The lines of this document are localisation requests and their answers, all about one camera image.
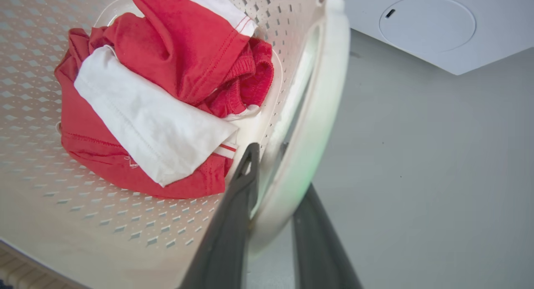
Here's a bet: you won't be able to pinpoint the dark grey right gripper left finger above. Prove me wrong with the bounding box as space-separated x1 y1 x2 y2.
179 143 260 289

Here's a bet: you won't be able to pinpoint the white perforated plastic laundry basket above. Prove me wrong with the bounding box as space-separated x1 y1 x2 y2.
0 0 351 289

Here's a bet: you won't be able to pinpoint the red and white garment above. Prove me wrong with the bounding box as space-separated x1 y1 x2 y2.
54 0 275 199

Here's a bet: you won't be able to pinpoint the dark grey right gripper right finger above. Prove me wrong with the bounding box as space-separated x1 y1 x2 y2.
292 183 363 289

